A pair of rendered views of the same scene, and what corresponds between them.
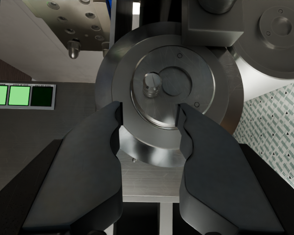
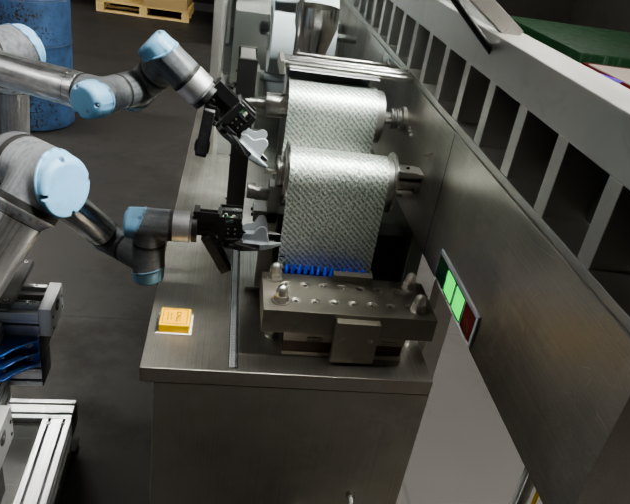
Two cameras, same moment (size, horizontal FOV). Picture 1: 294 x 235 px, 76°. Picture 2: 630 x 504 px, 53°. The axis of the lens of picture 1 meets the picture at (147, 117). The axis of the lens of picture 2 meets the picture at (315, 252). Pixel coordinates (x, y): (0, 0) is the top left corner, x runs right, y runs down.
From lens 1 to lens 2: 1.48 m
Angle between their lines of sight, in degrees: 77
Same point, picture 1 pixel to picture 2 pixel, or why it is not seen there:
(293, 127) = (308, 139)
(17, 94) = (449, 289)
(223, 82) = not seen: hidden behind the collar
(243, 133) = (355, 143)
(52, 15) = (368, 309)
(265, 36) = not seen: hidden behind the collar
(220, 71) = not seen: hidden behind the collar
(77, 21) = (371, 297)
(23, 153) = (468, 214)
